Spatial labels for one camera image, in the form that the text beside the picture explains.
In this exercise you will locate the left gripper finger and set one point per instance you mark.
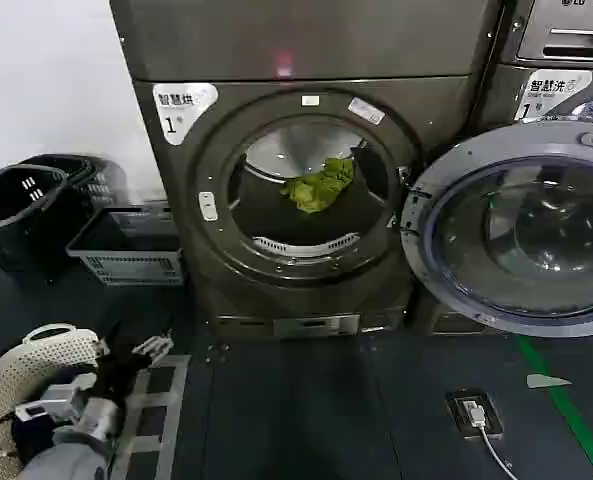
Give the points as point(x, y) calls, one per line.
point(101, 348)
point(152, 350)

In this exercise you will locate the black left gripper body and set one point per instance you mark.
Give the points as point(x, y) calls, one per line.
point(116, 372)

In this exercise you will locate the white floor tape markings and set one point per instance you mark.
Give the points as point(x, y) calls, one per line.
point(173, 395)

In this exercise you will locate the white perforated laundry basket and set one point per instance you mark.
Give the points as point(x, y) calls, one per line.
point(26, 362)

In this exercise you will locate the grey slatted plastic crate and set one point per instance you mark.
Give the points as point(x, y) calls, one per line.
point(126, 260)

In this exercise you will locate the black plastic basket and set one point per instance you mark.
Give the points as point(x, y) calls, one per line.
point(6, 220)
point(101, 172)

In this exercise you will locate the green cloth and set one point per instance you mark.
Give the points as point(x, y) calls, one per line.
point(321, 185)

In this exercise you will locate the floor socket box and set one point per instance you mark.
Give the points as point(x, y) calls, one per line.
point(458, 402)

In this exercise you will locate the white plug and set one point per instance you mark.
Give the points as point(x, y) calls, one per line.
point(475, 412)

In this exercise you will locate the round glass dryer door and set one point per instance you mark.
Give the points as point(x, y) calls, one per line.
point(481, 307)

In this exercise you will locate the grey dryer with round opening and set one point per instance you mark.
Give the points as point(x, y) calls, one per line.
point(301, 40)

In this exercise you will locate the white tape scrap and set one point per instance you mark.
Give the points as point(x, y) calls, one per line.
point(546, 381)

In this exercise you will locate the green floor tape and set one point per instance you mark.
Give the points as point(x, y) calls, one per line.
point(566, 400)

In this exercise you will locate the grey washer with label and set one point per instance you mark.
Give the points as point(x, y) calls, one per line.
point(507, 97)

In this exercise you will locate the grey stacked machine with drawer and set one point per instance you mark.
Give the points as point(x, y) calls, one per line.
point(566, 47)

